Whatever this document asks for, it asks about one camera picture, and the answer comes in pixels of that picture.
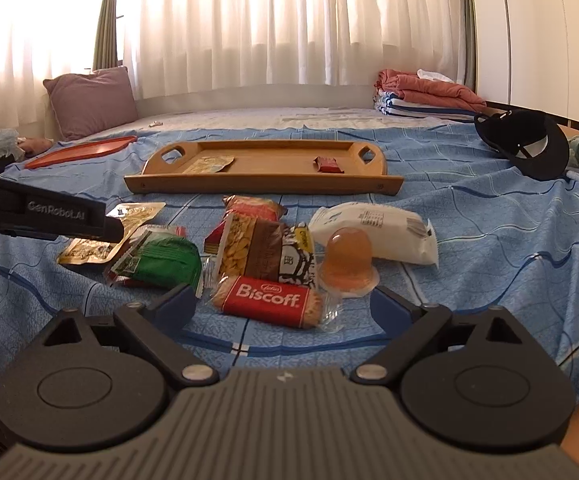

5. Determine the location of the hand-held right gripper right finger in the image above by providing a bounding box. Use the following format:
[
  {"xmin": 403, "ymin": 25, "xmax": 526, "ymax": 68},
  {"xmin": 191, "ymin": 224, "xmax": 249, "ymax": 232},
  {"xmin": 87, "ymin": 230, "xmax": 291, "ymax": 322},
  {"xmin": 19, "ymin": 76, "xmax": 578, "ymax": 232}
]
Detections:
[{"xmin": 349, "ymin": 285, "xmax": 533, "ymax": 388}]

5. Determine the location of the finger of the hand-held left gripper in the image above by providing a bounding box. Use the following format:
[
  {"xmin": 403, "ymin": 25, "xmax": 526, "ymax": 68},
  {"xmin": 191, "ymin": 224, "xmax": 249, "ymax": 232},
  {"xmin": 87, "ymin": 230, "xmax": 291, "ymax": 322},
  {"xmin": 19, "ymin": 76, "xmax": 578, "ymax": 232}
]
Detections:
[{"xmin": 103, "ymin": 213, "xmax": 126, "ymax": 245}]

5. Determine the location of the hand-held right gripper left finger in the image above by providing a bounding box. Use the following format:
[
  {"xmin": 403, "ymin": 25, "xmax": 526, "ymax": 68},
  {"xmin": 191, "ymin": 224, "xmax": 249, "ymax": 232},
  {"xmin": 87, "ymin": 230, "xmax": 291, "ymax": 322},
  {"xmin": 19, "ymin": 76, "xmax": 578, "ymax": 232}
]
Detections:
[{"xmin": 42, "ymin": 282, "xmax": 220, "ymax": 389}]

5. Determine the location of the gold snack packet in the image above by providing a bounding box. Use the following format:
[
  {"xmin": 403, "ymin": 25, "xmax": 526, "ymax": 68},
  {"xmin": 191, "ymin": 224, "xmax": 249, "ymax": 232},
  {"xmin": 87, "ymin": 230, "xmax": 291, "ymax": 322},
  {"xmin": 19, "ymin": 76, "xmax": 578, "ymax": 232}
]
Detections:
[{"xmin": 56, "ymin": 202, "xmax": 166, "ymax": 266}]

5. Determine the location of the green snack packet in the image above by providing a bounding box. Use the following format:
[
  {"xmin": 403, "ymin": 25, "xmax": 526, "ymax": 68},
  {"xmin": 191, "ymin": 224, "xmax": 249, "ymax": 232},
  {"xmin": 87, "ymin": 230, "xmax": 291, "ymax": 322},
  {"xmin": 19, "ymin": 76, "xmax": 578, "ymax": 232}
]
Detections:
[{"xmin": 106, "ymin": 232, "xmax": 204, "ymax": 298}]

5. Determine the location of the orange jelly cup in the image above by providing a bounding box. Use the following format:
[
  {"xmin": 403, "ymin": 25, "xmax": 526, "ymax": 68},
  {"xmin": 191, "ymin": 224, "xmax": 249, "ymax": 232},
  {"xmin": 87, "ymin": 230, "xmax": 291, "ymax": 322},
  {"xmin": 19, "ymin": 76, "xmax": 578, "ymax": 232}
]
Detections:
[{"xmin": 317, "ymin": 226, "xmax": 381, "ymax": 295}]

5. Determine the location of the brown peanut snack packet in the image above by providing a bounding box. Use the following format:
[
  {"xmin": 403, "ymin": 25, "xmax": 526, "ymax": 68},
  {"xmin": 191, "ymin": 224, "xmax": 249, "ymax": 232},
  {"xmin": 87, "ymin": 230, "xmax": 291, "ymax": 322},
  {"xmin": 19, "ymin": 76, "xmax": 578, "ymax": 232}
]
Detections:
[{"xmin": 204, "ymin": 212, "xmax": 290, "ymax": 288}]

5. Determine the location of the red biscuit packet white label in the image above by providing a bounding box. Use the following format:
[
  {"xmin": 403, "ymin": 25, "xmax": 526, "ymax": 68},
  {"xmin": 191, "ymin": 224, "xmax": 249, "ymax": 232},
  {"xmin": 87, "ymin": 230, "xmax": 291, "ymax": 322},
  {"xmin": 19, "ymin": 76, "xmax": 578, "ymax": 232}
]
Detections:
[{"xmin": 208, "ymin": 275, "xmax": 343, "ymax": 332}]

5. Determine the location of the black white patterned snack packet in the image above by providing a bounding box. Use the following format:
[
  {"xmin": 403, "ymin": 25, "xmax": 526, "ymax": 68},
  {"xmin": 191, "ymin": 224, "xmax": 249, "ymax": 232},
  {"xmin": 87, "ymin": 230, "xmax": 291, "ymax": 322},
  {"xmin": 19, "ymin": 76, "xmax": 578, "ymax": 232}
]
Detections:
[{"xmin": 276, "ymin": 225, "xmax": 317, "ymax": 288}]

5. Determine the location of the wooden tray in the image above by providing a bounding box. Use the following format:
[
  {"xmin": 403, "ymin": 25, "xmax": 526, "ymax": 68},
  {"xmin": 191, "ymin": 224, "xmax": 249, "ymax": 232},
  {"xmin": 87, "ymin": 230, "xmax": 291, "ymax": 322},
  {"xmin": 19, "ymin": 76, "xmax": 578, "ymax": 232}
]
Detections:
[{"xmin": 123, "ymin": 139, "xmax": 405, "ymax": 197}]

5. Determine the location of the pink cloth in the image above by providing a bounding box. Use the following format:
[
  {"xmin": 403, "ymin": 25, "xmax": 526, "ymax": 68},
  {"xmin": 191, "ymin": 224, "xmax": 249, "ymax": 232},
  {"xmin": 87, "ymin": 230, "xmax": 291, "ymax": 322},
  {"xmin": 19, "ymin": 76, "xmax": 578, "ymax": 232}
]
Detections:
[{"xmin": 16, "ymin": 137, "xmax": 53, "ymax": 157}]

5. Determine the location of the orange plastic lid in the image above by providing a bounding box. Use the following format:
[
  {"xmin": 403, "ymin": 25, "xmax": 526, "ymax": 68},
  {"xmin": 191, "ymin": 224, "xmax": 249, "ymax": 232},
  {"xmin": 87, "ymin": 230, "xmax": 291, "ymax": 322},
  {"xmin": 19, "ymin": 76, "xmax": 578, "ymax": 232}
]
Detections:
[{"xmin": 24, "ymin": 135, "xmax": 138, "ymax": 170}]

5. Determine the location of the blue patterned bed sheet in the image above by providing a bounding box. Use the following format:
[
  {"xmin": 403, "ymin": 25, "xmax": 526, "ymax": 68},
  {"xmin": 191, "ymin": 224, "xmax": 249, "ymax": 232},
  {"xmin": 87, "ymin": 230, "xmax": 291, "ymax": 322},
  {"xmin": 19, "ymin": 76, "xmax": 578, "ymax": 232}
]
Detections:
[{"xmin": 0, "ymin": 121, "xmax": 579, "ymax": 411}]

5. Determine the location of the yellow snack packet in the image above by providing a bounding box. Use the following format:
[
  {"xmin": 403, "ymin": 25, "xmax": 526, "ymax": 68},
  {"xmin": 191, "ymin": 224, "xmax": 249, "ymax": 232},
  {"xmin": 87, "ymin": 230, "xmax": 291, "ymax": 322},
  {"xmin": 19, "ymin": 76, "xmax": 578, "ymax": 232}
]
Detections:
[{"xmin": 182, "ymin": 154, "xmax": 235, "ymax": 175}]

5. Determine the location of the mauve pillow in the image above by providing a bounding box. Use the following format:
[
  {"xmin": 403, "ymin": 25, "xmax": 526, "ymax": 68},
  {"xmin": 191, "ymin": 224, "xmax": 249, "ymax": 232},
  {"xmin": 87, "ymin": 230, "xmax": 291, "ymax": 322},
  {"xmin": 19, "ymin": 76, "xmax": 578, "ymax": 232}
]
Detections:
[{"xmin": 43, "ymin": 66, "xmax": 140, "ymax": 142}]

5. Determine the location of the small red snack packet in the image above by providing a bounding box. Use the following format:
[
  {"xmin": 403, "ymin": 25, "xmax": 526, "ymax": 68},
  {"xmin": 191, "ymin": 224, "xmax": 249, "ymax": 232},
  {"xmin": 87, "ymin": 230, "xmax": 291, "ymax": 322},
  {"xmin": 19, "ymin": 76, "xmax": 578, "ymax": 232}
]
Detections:
[{"xmin": 313, "ymin": 156, "xmax": 346, "ymax": 174}]

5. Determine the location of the white sheer curtain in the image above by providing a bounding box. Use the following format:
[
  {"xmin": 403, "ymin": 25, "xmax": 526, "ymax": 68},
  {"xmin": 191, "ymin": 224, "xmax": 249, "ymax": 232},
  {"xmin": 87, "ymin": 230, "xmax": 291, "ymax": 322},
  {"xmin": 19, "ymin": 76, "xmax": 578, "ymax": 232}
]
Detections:
[
  {"xmin": 0, "ymin": 0, "xmax": 101, "ymax": 128},
  {"xmin": 116, "ymin": 0, "xmax": 470, "ymax": 106}
]

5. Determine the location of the grey patterned mattress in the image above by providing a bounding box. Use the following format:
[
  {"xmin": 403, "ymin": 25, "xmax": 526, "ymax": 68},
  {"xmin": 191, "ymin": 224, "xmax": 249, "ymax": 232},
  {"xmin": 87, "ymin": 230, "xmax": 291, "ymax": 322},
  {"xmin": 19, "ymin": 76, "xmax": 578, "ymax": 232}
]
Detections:
[{"xmin": 79, "ymin": 105, "xmax": 480, "ymax": 137}]

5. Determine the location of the blue white striped folded blanket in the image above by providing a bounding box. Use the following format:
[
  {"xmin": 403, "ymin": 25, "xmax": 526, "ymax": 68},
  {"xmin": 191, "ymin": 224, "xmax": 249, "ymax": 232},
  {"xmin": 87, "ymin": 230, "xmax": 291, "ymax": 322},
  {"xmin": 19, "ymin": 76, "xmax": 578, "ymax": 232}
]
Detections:
[{"xmin": 373, "ymin": 89, "xmax": 475, "ymax": 122}]

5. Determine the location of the olive curtain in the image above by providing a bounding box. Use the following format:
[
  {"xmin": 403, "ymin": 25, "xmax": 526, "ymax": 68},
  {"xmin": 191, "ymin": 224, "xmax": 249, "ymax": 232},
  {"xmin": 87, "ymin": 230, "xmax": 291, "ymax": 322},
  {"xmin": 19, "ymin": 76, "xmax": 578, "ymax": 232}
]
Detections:
[{"xmin": 92, "ymin": 0, "xmax": 125, "ymax": 72}]

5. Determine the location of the black cap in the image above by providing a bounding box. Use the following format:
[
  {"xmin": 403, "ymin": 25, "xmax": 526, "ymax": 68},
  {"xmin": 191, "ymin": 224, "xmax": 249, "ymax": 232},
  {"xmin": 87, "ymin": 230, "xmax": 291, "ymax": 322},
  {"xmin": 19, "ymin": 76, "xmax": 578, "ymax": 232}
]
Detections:
[{"xmin": 473, "ymin": 109, "xmax": 570, "ymax": 182}]

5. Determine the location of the salmon folded blanket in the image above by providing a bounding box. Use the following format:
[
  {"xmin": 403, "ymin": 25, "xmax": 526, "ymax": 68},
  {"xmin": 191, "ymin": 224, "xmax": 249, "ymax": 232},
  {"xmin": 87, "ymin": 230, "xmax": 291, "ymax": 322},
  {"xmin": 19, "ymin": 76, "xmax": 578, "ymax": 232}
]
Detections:
[{"xmin": 377, "ymin": 67, "xmax": 487, "ymax": 111}]

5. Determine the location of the white wardrobe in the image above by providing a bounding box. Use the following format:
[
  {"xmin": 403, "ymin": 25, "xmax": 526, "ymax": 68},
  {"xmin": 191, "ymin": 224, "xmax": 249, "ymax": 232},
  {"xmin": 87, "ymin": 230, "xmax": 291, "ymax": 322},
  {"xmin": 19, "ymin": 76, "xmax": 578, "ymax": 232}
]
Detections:
[{"xmin": 467, "ymin": 0, "xmax": 579, "ymax": 133}]

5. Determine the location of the wooden bed frame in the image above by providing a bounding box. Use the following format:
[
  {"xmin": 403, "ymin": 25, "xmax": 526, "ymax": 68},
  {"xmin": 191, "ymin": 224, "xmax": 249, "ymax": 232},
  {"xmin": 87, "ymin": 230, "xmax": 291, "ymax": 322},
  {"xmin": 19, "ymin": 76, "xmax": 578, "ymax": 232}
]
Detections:
[{"xmin": 484, "ymin": 100, "xmax": 579, "ymax": 137}]

